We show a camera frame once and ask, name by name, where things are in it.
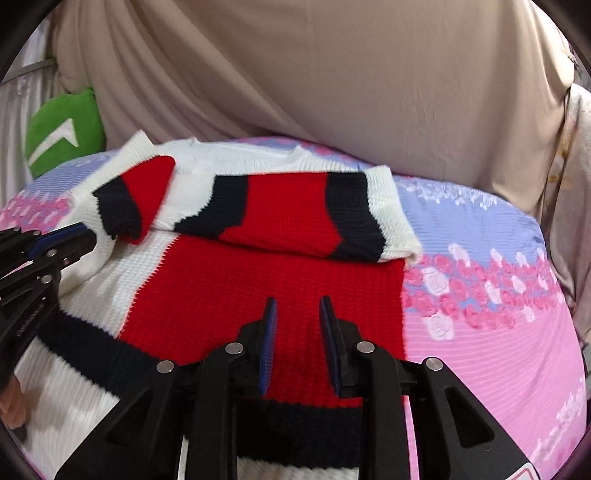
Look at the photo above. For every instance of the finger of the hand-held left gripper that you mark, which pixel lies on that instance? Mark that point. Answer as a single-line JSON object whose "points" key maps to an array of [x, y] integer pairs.
{"points": [[55, 237], [69, 251]]}

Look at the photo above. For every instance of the beige draped cloth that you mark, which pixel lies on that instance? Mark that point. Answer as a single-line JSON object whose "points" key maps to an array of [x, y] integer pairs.
{"points": [[323, 69]]}

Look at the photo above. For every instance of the green plush toy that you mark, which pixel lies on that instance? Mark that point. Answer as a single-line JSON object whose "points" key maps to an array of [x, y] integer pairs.
{"points": [[60, 134]]}

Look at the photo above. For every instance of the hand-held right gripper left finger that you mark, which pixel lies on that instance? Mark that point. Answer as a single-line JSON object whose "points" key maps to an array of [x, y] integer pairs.
{"points": [[270, 341]]}

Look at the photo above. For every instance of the silver grey curtain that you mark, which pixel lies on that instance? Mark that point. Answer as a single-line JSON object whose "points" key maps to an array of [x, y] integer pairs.
{"points": [[23, 129]]}

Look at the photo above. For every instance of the person's left hand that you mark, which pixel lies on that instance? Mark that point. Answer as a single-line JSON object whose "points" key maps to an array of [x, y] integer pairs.
{"points": [[14, 406]]}

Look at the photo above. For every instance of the beige floral curtain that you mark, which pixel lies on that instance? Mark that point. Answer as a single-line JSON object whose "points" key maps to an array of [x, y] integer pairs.
{"points": [[570, 184]]}

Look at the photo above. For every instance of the red white navy knit sweater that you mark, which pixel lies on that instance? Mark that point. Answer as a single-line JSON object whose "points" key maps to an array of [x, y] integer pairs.
{"points": [[277, 286]]}

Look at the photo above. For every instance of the pink floral bed sheet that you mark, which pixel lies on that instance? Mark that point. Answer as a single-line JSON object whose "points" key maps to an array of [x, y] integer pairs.
{"points": [[485, 360]]}

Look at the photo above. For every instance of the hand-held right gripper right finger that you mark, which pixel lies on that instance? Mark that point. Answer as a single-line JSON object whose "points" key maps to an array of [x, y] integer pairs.
{"points": [[329, 341]]}

